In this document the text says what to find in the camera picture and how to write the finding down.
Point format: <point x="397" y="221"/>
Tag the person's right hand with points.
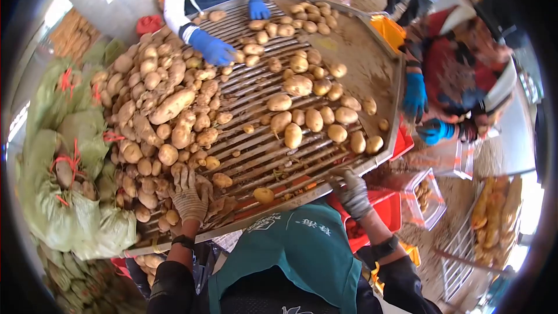
<point x="354" y="196"/>

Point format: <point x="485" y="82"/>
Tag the person's left hand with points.
<point x="188" y="203"/>

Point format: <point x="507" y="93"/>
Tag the person's left fingers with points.
<point x="183" y="179"/>

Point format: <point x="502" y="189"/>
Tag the person's left thumb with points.
<point x="205" y="187"/>

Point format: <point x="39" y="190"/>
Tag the person's right fingers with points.
<point x="344" y="178"/>

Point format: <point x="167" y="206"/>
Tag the red plastic crate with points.
<point x="383" y="209"/>
<point x="403" y="141"/>

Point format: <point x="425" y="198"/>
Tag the black wrist band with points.
<point x="183" y="241"/>
<point x="384" y="247"/>

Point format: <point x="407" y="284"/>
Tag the single small round potato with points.
<point x="263" y="195"/>

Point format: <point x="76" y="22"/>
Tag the large heap of potatoes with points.
<point x="152" y="113"/>

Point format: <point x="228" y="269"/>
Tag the group of loose potatoes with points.
<point x="296" y="22"/>
<point x="314" y="109"/>

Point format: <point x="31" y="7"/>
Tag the person's body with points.
<point x="301" y="261"/>

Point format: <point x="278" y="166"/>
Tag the metal roller sorting table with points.
<point x="257" y="96"/>

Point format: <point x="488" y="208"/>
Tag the pile of green mesh sacks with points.
<point x="69" y="161"/>

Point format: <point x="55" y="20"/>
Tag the stack of folded green sacks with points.
<point x="83" y="283"/>

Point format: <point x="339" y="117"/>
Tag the orange plastic crate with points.
<point x="388" y="30"/>

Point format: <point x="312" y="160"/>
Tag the red plastic container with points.
<point x="149" y="24"/>

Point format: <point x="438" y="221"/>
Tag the stack of orange mesh sacks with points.
<point x="74" y="35"/>

